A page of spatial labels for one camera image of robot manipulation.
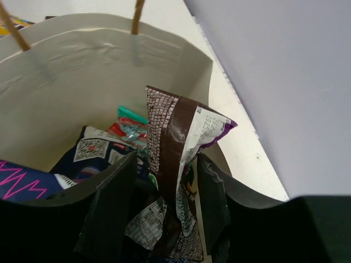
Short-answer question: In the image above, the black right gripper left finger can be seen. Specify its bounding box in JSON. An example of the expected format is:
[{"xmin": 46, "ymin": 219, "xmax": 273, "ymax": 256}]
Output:
[{"xmin": 1, "ymin": 153, "xmax": 137, "ymax": 262}]

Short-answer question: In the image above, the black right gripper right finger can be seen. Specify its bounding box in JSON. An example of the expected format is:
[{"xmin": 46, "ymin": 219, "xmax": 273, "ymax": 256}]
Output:
[{"xmin": 197, "ymin": 154, "xmax": 350, "ymax": 262}]

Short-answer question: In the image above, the dark purple nut snack bag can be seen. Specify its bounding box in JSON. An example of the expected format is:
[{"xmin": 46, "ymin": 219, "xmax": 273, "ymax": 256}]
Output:
[{"xmin": 1, "ymin": 126, "xmax": 137, "ymax": 203}]

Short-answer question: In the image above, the teal Fox's candy bag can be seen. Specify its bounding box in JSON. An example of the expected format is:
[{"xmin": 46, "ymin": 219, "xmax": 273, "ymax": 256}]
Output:
[{"xmin": 107, "ymin": 106, "xmax": 148, "ymax": 149}]

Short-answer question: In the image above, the brown Hershey's chocolate bar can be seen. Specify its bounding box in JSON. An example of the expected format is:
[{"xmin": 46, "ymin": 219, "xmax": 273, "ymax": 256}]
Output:
[{"xmin": 124, "ymin": 85, "xmax": 239, "ymax": 262}]

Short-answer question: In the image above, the yellow M&M's packet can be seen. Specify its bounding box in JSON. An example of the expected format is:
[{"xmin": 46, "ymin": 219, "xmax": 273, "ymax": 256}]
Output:
[{"xmin": 0, "ymin": 15, "xmax": 35, "ymax": 38}]

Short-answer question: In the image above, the beige paper bag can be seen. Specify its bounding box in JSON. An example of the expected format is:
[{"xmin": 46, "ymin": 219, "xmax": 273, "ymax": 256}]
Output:
[{"xmin": 0, "ymin": 0, "xmax": 234, "ymax": 179}]

